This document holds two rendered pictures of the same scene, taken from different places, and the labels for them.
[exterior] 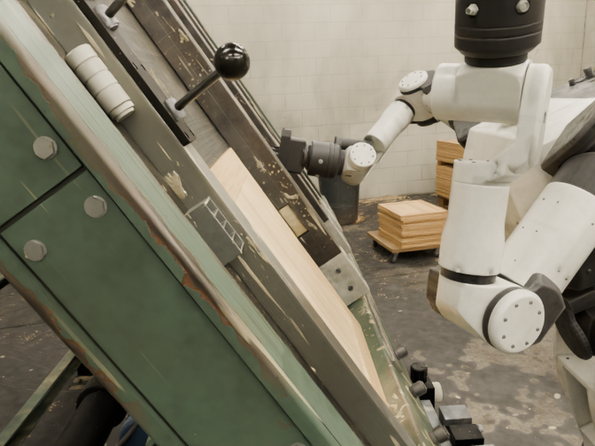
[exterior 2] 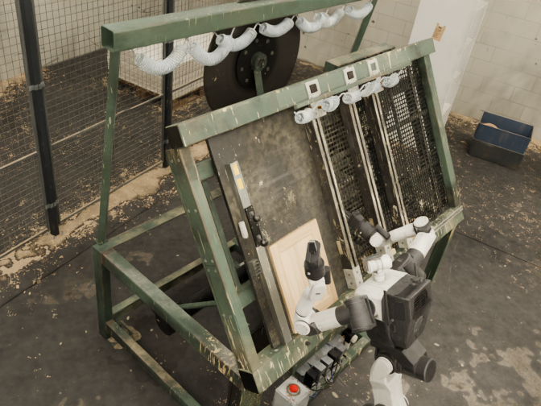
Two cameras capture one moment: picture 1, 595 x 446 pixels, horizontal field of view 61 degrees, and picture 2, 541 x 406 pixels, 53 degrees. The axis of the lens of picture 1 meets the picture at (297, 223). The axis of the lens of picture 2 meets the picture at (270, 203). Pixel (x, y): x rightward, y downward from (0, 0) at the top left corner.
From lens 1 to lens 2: 2.21 m
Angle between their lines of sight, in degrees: 40
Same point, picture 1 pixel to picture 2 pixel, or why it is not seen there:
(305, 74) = not seen: outside the picture
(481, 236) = (300, 306)
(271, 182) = (336, 230)
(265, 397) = (229, 306)
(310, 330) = (270, 297)
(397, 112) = (406, 230)
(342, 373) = (274, 310)
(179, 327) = (220, 290)
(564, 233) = (324, 319)
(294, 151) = (354, 222)
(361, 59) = not seen: outside the picture
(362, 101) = not seen: outside the picture
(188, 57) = (323, 174)
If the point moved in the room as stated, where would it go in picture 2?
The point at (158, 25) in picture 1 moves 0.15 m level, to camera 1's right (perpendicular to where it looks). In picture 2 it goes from (316, 159) to (338, 171)
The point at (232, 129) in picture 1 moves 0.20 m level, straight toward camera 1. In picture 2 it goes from (329, 205) to (309, 221)
